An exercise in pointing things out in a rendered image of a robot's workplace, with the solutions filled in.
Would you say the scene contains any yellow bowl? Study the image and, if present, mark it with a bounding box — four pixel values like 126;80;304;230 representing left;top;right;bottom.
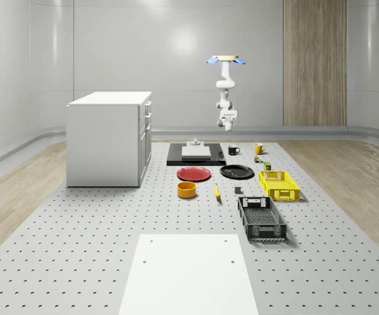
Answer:
177;181;198;200

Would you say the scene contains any red plate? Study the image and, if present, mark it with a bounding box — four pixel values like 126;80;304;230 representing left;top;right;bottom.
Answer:
176;166;212;182

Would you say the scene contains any white cabinet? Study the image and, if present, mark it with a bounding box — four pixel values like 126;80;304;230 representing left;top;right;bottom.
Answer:
66;91;153;188

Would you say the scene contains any black stove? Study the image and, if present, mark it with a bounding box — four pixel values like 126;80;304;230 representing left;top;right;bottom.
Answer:
166;138;227;167

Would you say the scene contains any dark grey basket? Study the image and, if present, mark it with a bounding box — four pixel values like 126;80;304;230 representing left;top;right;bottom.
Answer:
236;196;289;243

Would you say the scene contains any yellow basket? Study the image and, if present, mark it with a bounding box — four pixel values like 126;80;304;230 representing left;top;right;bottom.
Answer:
258;169;301;201

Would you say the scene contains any black plate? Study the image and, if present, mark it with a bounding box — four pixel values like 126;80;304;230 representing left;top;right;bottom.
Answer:
219;164;256;180

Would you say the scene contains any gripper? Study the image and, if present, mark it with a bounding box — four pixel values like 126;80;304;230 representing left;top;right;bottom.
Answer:
217;110;240;133

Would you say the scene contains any white board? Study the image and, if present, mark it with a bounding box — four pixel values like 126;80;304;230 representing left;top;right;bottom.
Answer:
118;234;260;315

